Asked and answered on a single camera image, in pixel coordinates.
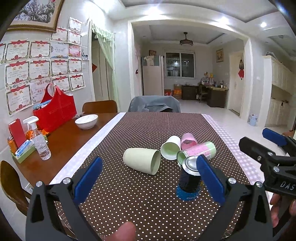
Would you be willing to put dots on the black blue steel cup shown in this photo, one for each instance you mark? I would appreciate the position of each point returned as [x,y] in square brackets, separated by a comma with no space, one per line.
[190,181]

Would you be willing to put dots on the chair with grey jacket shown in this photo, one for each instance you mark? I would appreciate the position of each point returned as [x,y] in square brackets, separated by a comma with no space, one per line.
[154,103]

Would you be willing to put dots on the dark wooden desk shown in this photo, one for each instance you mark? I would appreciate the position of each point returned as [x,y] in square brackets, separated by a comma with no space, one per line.
[214,96]

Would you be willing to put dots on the green door curtain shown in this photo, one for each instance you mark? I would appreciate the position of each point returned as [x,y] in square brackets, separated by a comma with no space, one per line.
[107,43]

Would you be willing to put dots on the red tote bag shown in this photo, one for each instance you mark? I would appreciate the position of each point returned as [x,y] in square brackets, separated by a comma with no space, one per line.
[58,111]

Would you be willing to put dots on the pink green cylindrical cup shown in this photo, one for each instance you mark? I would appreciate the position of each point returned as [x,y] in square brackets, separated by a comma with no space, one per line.
[207,149]

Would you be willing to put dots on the pink plastic cup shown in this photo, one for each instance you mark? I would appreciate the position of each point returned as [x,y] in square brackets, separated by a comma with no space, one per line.
[187,141]

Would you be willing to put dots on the person's right hand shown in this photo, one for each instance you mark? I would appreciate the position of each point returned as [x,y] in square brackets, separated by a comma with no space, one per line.
[275,202]

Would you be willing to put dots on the brown wooden chair back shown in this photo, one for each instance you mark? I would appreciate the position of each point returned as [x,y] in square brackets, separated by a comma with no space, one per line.
[105,106]

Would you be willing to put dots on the white refrigerator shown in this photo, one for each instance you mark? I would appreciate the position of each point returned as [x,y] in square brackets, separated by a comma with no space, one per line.
[153,75]

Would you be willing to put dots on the light blue trash bin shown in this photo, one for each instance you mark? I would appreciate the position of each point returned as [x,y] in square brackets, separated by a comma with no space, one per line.
[253,119]

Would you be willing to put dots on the orange cardboard boxes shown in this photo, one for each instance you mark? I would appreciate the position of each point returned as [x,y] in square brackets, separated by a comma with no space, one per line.
[176,92]

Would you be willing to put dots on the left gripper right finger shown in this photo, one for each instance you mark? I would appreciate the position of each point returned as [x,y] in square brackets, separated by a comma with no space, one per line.
[254,222]

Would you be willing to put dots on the green tray organizer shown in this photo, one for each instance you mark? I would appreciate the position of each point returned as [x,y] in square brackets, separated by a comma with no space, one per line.
[24,151]

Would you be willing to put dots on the white ceramic bowl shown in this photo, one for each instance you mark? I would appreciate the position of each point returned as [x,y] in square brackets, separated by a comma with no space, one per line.
[86,122]

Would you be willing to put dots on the person's left hand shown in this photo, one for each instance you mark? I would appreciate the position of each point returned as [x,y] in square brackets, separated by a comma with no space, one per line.
[126,232]

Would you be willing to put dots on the framed tree painting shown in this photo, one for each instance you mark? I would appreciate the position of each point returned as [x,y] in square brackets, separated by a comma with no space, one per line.
[38,16]

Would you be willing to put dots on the brown polka dot tablecloth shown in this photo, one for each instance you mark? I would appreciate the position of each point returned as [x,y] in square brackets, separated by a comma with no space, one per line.
[140,174]

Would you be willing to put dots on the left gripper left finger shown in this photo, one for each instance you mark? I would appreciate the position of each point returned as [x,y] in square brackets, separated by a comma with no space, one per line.
[43,221]

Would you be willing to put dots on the cream wall cabinet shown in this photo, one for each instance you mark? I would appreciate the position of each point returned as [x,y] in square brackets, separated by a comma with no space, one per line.
[278,88]

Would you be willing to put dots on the ceiling lamp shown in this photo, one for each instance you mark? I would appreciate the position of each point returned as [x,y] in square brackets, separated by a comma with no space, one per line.
[185,41]

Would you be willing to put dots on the white paper cup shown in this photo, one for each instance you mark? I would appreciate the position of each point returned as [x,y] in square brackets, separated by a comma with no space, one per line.
[171,147]

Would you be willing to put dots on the near wooden chair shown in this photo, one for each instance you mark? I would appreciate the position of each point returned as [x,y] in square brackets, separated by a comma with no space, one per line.
[12,188]

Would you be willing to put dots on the clear spray bottle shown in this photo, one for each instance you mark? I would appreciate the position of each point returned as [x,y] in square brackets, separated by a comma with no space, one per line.
[38,138]

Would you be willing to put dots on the cream plastic cup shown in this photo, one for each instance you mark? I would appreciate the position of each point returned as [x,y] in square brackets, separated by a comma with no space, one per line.
[143,160]

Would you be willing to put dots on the window with bars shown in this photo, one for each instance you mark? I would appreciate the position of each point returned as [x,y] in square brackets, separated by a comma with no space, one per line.
[180,65]

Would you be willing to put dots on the red paper box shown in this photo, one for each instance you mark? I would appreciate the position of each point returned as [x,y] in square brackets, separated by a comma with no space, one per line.
[16,130]

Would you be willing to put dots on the small framed wall picture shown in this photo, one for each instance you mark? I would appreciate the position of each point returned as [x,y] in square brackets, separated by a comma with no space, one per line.
[219,55]

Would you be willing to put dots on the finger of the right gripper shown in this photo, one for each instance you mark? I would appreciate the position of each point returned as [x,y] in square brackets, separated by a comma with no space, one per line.
[276,138]
[256,151]

